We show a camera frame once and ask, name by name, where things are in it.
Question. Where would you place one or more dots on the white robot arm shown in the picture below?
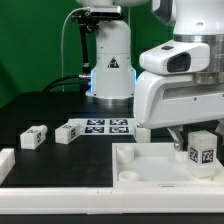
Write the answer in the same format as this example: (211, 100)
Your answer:
(190, 21)

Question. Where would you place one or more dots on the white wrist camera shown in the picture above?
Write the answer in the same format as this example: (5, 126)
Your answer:
(175, 57)

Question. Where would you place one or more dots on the AprilTag marker sheet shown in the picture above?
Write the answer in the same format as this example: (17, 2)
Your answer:
(105, 126)

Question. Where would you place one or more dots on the black camera on stand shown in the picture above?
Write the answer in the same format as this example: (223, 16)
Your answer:
(88, 19)

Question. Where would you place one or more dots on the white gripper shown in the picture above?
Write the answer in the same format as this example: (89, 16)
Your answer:
(165, 101)

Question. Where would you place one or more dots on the white square tabletop part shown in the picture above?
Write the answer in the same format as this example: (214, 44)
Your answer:
(150, 165)

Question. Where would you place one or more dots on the white U-shaped fence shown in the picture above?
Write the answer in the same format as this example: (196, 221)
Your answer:
(111, 200)

